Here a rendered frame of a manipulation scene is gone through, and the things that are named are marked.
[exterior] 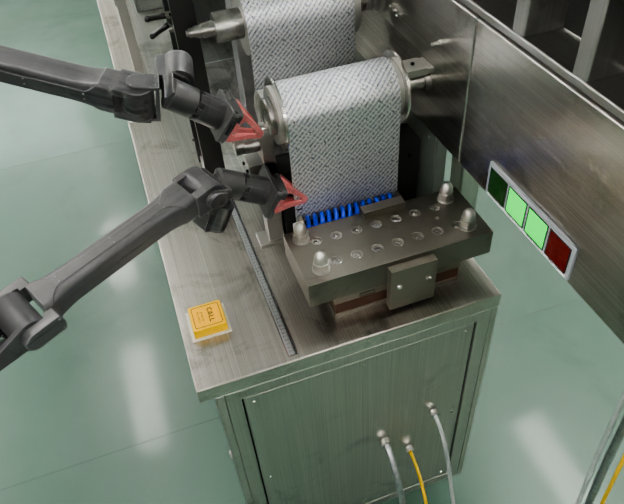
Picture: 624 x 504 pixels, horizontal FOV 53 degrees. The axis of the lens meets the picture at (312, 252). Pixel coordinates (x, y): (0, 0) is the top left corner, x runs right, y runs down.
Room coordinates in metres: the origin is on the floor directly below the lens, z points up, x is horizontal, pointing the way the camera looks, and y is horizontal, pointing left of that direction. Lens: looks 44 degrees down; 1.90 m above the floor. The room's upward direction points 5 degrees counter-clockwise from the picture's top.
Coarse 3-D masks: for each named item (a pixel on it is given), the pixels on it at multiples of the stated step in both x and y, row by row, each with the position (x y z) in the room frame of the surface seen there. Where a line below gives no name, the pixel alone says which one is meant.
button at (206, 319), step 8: (208, 304) 0.88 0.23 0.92; (216, 304) 0.88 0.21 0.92; (192, 312) 0.87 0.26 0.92; (200, 312) 0.86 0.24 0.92; (208, 312) 0.86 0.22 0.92; (216, 312) 0.86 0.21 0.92; (192, 320) 0.84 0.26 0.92; (200, 320) 0.84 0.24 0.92; (208, 320) 0.84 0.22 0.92; (216, 320) 0.84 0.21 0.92; (224, 320) 0.84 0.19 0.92; (192, 328) 0.83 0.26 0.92; (200, 328) 0.82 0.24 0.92; (208, 328) 0.82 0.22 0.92; (216, 328) 0.82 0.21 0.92; (224, 328) 0.83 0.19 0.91; (200, 336) 0.81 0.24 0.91
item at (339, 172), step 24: (336, 144) 1.04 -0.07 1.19; (360, 144) 1.05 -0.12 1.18; (384, 144) 1.07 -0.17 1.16; (312, 168) 1.03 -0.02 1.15; (336, 168) 1.04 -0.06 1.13; (360, 168) 1.05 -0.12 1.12; (384, 168) 1.07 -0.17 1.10; (312, 192) 1.02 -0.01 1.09; (336, 192) 1.04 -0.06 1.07; (360, 192) 1.05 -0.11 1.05; (384, 192) 1.07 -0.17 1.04
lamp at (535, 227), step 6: (528, 216) 0.78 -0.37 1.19; (534, 216) 0.77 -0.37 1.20; (528, 222) 0.78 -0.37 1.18; (534, 222) 0.76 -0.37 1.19; (540, 222) 0.75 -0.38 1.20; (528, 228) 0.77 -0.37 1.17; (534, 228) 0.76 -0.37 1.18; (540, 228) 0.75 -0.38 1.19; (546, 228) 0.73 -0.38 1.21; (528, 234) 0.77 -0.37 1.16; (534, 234) 0.76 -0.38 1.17; (540, 234) 0.74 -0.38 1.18; (534, 240) 0.75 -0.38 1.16; (540, 240) 0.74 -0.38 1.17; (540, 246) 0.74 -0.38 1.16
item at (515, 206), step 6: (510, 192) 0.84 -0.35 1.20; (510, 198) 0.83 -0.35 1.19; (516, 198) 0.82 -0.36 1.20; (510, 204) 0.83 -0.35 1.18; (516, 204) 0.81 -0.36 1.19; (522, 204) 0.80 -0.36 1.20; (510, 210) 0.83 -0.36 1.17; (516, 210) 0.81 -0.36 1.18; (522, 210) 0.80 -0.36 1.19; (516, 216) 0.81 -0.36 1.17; (522, 216) 0.79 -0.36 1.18
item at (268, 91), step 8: (392, 64) 1.13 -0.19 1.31; (400, 72) 1.11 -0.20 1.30; (400, 80) 1.10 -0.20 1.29; (264, 88) 1.10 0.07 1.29; (400, 88) 1.09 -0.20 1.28; (264, 96) 1.11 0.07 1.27; (272, 96) 1.05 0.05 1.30; (280, 112) 1.03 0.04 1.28; (280, 120) 1.02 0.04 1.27; (280, 128) 1.02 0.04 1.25; (280, 136) 1.02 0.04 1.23
